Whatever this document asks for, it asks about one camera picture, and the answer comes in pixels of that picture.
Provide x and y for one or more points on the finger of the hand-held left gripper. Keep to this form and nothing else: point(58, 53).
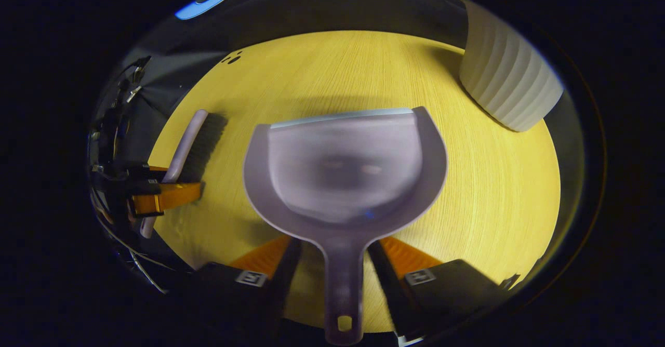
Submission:
point(166, 197)
point(143, 174)

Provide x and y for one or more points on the grey ribbed garbage bin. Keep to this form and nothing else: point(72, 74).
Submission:
point(509, 77)

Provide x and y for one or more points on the lilac plastic dustpan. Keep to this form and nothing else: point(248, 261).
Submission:
point(343, 181)

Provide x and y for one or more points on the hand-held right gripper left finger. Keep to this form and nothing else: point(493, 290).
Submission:
point(286, 279)

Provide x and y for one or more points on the small silver clip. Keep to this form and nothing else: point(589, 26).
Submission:
point(134, 93)

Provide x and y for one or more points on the yellow wooden desktop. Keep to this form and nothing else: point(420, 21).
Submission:
point(493, 207)

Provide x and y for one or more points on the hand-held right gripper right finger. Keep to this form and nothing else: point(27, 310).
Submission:
point(387, 279)

